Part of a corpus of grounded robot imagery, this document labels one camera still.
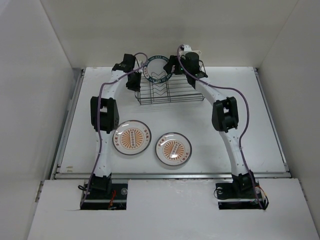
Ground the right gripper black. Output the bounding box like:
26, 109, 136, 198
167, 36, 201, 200
162, 55, 190, 75

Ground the rearmost teal lettered plate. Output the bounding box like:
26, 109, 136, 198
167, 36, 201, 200
142, 55, 173, 84

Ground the red rim plate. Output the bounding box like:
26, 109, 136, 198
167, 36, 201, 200
112, 119, 152, 156

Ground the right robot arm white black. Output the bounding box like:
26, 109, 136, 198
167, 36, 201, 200
163, 51, 258, 198

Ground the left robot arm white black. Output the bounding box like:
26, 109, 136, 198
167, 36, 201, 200
85, 53, 145, 199

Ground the white cutlery holder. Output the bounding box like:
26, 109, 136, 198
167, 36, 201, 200
192, 50, 202, 60

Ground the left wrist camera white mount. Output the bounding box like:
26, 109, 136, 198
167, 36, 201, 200
136, 59, 148, 69

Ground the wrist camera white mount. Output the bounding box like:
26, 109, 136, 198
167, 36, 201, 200
136, 59, 148, 69
179, 44, 193, 54

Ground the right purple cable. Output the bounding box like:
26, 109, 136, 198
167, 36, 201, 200
176, 44, 266, 210

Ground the purple cable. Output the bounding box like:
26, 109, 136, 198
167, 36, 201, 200
176, 44, 266, 210
80, 52, 149, 203

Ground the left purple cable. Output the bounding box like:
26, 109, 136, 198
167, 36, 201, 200
80, 52, 149, 203

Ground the grey wire dish rack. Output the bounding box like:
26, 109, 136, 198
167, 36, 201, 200
134, 75, 205, 105

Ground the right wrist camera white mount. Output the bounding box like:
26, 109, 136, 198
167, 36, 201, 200
179, 44, 193, 54

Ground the left side rail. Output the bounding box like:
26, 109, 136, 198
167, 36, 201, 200
34, 68, 85, 202

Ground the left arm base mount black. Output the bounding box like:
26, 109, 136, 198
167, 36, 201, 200
78, 183, 128, 211

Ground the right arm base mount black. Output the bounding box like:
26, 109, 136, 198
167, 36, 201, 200
213, 181, 270, 210

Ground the aluminium front rail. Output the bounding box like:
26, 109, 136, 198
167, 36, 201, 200
53, 171, 292, 180

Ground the right side rail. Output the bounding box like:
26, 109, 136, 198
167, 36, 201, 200
253, 67, 292, 178

